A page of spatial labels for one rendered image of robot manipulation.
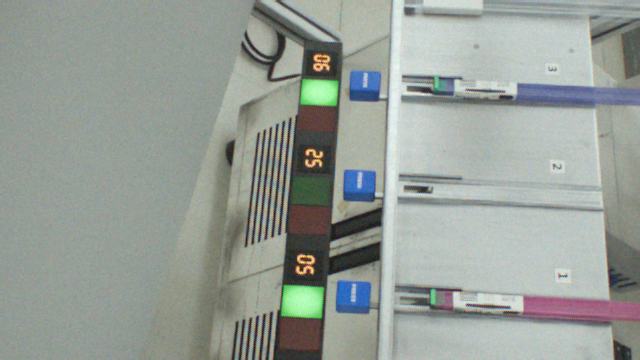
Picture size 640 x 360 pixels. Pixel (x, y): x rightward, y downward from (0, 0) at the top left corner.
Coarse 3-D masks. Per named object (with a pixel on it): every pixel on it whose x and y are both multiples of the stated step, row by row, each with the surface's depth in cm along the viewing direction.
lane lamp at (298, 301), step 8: (288, 288) 85; (296, 288) 85; (304, 288) 85; (312, 288) 85; (320, 288) 85; (288, 296) 85; (296, 296) 85; (304, 296) 85; (312, 296) 85; (320, 296) 85; (288, 304) 84; (296, 304) 84; (304, 304) 84; (312, 304) 84; (320, 304) 84; (288, 312) 84; (296, 312) 84; (304, 312) 84; (312, 312) 84; (320, 312) 84
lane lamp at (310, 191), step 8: (296, 184) 90; (304, 184) 90; (312, 184) 90; (320, 184) 90; (328, 184) 90; (296, 192) 89; (304, 192) 89; (312, 192) 89; (320, 192) 89; (328, 192) 89; (296, 200) 89; (304, 200) 89; (312, 200) 89; (320, 200) 89; (328, 200) 89
